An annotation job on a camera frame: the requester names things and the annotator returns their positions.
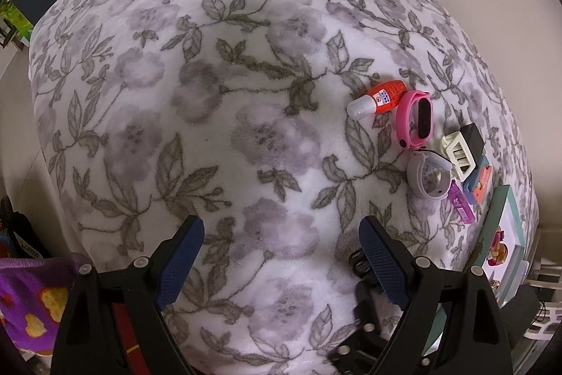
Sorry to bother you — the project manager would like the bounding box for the purple yellow blanket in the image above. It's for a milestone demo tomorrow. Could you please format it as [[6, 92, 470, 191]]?
[[0, 252, 89, 358]]

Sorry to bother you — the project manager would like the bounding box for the red object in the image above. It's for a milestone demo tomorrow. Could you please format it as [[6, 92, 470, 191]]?
[[110, 300, 148, 375]]

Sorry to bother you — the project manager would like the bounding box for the grey white watch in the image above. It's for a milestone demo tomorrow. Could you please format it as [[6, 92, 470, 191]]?
[[407, 150, 453, 199]]

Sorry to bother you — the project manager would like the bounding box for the black charger plug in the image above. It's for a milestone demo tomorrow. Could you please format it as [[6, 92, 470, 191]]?
[[460, 122, 486, 156]]

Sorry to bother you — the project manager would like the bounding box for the green box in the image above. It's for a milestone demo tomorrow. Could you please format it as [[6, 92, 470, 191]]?
[[0, 0, 33, 46]]

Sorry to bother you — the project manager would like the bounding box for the purple tube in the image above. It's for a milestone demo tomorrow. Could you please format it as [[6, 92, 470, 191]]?
[[449, 179, 476, 224]]

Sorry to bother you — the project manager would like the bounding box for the teal tray box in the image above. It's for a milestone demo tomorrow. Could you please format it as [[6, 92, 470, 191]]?
[[472, 184, 534, 310]]

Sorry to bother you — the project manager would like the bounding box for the pink watch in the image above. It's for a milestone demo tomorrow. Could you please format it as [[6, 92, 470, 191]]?
[[396, 90, 434, 151]]

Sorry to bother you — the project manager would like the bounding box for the dark bag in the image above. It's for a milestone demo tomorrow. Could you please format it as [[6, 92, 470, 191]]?
[[0, 195, 55, 259]]

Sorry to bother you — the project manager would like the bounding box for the white basket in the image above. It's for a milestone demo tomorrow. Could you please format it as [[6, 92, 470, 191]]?
[[524, 261, 562, 341]]

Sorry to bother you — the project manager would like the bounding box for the orange glue bottle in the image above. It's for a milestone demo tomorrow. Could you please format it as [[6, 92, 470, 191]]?
[[346, 80, 408, 120]]

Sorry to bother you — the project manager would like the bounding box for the cream plastic clip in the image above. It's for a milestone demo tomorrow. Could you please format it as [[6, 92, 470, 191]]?
[[440, 130, 477, 182]]

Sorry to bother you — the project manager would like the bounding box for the floral grey blanket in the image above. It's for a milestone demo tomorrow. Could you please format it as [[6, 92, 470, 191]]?
[[27, 0, 540, 375]]

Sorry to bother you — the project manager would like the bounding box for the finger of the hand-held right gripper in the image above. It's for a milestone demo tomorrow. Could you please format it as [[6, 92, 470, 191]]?
[[350, 250, 370, 277], [355, 282, 402, 332]]

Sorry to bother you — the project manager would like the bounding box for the pink helmet puppy toy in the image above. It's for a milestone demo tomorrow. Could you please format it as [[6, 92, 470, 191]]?
[[492, 226, 512, 248]]

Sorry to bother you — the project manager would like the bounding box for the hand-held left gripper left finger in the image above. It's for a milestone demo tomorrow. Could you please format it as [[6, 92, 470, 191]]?
[[50, 214, 205, 375]]

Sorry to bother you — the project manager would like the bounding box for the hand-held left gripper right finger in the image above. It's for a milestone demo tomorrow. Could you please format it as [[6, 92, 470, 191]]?
[[359, 214, 514, 375]]

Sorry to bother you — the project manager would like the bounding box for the small orange blue eraser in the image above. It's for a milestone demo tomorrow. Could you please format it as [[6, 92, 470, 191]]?
[[464, 155, 492, 205]]

